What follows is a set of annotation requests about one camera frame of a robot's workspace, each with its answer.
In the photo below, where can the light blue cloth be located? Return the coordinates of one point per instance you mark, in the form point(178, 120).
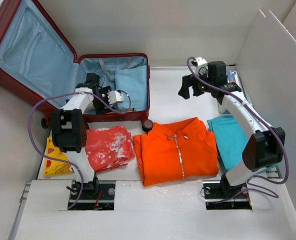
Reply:
point(134, 82)

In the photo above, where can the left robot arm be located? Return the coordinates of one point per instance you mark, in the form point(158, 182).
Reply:
point(69, 132)

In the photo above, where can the orange zip jacket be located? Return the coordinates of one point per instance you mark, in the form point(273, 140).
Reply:
point(176, 151)

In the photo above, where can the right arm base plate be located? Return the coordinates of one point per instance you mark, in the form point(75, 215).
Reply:
point(216, 198)

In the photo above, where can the red white patterned cloth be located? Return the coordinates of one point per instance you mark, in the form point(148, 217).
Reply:
point(109, 148)

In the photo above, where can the dark red round jar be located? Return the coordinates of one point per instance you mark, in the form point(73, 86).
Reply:
point(147, 125)

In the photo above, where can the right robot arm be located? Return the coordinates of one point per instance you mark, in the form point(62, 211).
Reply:
point(265, 144)

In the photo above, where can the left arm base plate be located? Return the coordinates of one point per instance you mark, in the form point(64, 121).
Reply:
point(104, 200)

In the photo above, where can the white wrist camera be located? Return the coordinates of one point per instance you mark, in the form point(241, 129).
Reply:
point(115, 97)
point(200, 64)

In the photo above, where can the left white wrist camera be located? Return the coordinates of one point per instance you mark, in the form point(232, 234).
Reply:
point(115, 97)

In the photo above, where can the red open suitcase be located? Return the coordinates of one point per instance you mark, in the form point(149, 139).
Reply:
point(37, 62)

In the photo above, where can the white foam board panel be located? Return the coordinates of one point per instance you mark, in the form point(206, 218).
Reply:
point(267, 66)

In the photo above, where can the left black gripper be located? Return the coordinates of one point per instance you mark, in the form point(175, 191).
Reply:
point(100, 109)

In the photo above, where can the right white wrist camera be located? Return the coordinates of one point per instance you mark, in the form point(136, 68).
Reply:
point(200, 64)

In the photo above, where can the teal folded garment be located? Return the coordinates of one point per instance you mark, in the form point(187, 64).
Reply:
point(230, 140)

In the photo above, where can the white first aid box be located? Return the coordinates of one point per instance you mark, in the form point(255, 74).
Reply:
point(233, 77)

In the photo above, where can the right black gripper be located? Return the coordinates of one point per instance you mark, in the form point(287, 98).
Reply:
point(188, 81)

